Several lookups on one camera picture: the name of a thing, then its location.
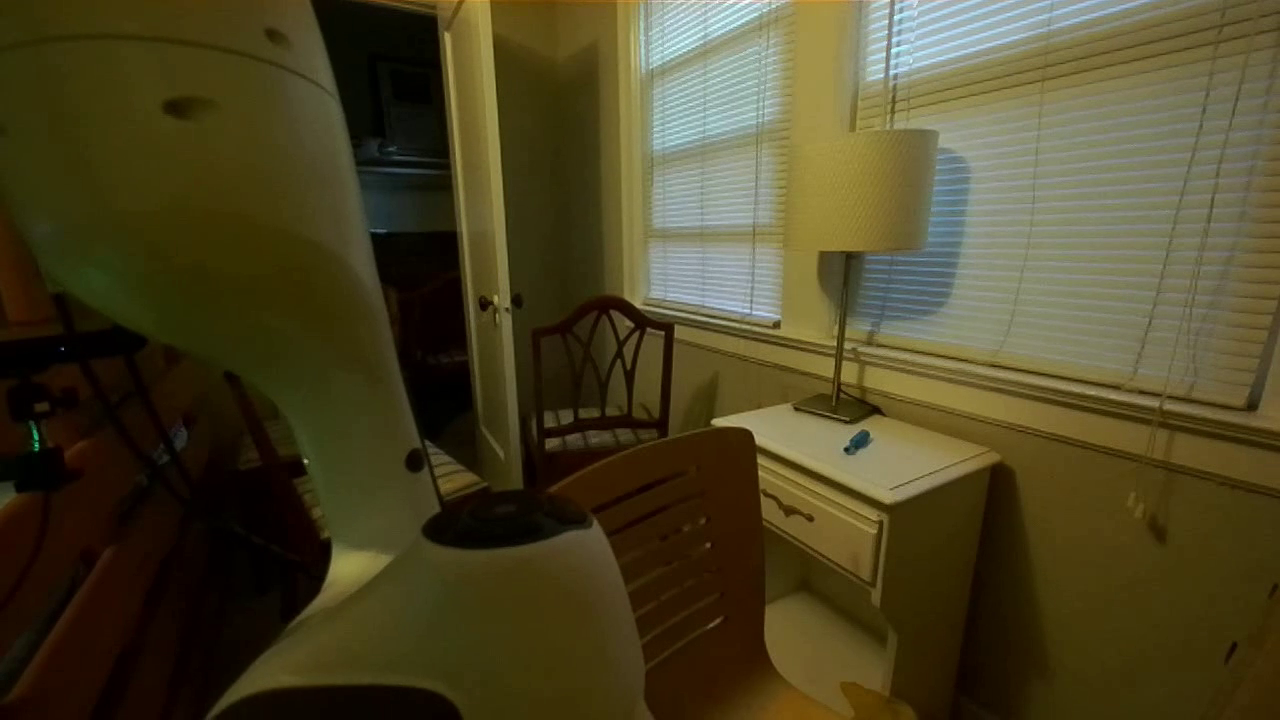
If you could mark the light wooden chair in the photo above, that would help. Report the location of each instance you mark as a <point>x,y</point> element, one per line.
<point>695,505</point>

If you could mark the wide white window blind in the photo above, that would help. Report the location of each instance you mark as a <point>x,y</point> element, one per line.
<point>1106,201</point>

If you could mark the black device with green light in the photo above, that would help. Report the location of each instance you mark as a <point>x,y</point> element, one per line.
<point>32,439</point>

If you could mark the closet shelf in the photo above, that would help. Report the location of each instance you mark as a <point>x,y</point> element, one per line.
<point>403,169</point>

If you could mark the dark wooden chair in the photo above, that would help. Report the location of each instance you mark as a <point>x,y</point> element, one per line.
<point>587,432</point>

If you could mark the dark box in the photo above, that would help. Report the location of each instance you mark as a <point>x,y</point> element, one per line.
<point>405,107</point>

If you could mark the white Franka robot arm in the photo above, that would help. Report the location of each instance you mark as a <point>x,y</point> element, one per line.
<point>200,267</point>

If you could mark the narrow white window blind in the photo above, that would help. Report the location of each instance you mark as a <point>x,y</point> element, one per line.
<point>714,160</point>

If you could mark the metal door knob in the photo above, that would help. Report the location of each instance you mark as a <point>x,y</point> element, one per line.
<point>498,302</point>

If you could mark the white nightstand drawer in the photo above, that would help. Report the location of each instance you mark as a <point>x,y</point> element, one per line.
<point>827,520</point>

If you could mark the white door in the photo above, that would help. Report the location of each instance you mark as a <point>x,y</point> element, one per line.
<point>481,160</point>

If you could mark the small blue object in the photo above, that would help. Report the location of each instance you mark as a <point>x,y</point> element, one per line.
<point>856,443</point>

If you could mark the table lamp with white shade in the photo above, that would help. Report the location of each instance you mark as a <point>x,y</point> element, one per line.
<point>880,187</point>

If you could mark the white nightstand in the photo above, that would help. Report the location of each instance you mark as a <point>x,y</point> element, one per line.
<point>904,460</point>

